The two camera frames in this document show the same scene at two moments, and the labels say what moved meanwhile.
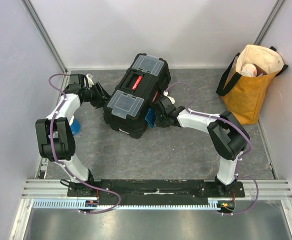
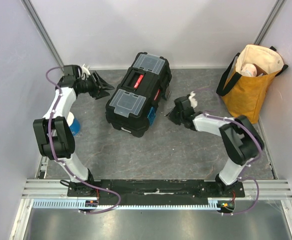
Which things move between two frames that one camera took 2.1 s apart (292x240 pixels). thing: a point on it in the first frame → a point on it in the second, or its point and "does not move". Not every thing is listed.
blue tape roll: x=75 y=126 does not move
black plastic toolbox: x=148 y=77 does not move
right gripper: x=159 y=113 → x=178 y=113
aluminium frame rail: x=268 y=188 does not move
